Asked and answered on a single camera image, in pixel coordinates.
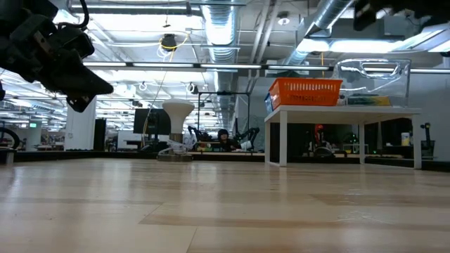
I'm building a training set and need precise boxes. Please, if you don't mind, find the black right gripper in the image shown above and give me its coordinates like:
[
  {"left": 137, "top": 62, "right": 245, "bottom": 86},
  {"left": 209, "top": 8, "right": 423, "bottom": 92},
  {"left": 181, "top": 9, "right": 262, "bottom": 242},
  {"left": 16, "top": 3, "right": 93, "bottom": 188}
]
[{"left": 352, "top": 0, "right": 450, "bottom": 32}]

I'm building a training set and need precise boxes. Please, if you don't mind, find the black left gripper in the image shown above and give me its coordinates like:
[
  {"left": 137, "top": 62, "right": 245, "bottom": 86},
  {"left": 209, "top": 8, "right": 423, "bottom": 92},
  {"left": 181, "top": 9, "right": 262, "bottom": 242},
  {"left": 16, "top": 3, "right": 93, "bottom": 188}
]
[{"left": 0, "top": 15, "right": 115, "bottom": 114}]

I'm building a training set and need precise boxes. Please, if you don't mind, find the clear plastic bin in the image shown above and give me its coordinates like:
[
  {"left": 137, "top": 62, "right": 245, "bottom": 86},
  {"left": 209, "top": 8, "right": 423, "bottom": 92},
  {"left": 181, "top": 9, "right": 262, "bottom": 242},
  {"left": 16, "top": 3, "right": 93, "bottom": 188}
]
[{"left": 331, "top": 58, "right": 412, "bottom": 108}]

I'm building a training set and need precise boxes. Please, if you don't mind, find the yellow green crayon box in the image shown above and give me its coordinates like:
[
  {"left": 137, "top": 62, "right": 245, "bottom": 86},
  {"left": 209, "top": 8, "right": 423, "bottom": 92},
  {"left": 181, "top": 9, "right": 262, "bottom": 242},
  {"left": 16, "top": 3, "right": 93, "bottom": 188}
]
[{"left": 346, "top": 95, "right": 392, "bottom": 108}]

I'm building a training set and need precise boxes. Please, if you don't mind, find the orange plastic basket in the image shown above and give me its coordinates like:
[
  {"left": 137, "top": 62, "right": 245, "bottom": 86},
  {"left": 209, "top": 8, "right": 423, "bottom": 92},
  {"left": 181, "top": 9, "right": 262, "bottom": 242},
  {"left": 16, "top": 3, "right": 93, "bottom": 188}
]
[{"left": 268, "top": 77, "right": 344, "bottom": 111}]

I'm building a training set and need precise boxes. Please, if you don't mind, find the white building column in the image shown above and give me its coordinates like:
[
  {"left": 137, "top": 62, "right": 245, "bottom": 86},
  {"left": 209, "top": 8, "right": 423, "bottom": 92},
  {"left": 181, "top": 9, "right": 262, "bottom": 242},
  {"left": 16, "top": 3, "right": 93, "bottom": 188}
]
[{"left": 64, "top": 96, "right": 98, "bottom": 151}]

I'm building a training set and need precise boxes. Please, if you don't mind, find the black monitor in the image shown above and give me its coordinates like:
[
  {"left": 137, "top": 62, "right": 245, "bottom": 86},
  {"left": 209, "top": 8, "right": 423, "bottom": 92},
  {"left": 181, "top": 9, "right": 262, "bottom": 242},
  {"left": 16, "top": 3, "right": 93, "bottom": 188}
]
[{"left": 133, "top": 108, "right": 172, "bottom": 136}]

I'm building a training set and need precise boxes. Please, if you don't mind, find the white mushroom lamp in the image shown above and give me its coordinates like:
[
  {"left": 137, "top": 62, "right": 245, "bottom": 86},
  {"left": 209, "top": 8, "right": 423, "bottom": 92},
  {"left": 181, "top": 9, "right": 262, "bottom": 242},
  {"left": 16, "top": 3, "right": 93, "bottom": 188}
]
[{"left": 162, "top": 98, "right": 196, "bottom": 162}]

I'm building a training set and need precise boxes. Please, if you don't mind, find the white perforated metal shelf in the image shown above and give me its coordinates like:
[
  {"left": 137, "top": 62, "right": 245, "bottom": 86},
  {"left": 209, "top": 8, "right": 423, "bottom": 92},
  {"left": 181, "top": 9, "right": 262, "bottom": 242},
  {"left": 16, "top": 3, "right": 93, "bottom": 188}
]
[{"left": 263, "top": 104, "right": 423, "bottom": 170}]

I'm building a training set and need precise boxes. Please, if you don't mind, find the person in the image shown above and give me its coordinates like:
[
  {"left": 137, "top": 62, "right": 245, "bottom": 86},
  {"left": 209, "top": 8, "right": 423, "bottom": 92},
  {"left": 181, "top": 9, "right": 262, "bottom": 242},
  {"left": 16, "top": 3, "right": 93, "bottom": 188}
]
[
  {"left": 216, "top": 128, "right": 243, "bottom": 153},
  {"left": 309, "top": 123, "right": 335, "bottom": 157}
]

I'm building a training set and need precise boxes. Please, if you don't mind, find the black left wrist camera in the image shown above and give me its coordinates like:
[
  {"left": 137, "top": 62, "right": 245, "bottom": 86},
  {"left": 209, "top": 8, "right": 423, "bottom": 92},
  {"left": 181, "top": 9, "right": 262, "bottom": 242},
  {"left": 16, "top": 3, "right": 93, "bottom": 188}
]
[{"left": 52, "top": 23, "right": 96, "bottom": 60}]

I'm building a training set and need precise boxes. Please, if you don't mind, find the black aluminium rig frame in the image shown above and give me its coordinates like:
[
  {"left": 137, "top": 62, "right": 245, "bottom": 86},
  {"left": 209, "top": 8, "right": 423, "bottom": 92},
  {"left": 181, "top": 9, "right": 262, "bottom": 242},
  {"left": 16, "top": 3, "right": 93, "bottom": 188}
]
[{"left": 0, "top": 149, "right": 450, "bottom": 170}]

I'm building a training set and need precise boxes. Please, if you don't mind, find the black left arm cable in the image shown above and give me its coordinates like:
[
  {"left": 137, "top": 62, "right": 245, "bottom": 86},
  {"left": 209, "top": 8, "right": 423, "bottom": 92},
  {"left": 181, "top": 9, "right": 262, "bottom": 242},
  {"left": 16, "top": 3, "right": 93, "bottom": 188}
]
[{"left": 56, "top": 0, "right": 89, "bottom": 32}]

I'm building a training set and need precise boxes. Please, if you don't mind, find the black camera with yellow cable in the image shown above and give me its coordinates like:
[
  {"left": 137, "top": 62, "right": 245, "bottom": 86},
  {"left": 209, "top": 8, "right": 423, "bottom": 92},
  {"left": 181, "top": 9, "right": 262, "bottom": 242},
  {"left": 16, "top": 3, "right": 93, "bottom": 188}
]
[{"left": 160, "top": 33, "right": 178, "bottom": 51}]

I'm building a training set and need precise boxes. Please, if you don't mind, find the white lamp cord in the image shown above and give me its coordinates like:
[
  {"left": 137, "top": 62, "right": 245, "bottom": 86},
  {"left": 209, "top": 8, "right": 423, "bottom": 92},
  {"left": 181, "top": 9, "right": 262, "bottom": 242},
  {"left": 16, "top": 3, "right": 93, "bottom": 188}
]
[{"left": 157, "top": 131, "right": 198, "bottom": 157}]

